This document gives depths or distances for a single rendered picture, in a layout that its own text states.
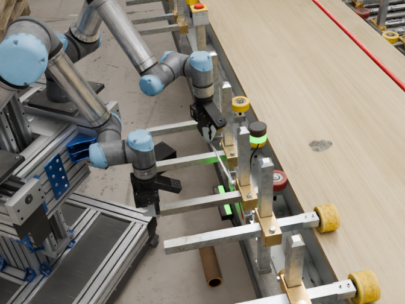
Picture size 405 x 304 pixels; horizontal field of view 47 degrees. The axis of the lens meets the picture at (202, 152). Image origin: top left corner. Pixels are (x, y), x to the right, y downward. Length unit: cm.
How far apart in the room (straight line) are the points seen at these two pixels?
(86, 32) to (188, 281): 132
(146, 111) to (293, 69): 167
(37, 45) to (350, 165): 110
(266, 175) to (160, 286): 131
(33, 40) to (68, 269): 139
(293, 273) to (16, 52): 87
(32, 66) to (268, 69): 130
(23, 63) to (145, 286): 155
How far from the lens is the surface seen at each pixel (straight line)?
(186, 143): 328
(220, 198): 163
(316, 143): 179
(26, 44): 123
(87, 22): 185
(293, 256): 117
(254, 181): 205
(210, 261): 245
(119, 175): 312
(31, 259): 231
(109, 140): 146
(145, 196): 154
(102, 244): 245
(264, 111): 197
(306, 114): 196
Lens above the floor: 201
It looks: 39 degrees down
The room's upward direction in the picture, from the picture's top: 5 degrees counter-clockwise
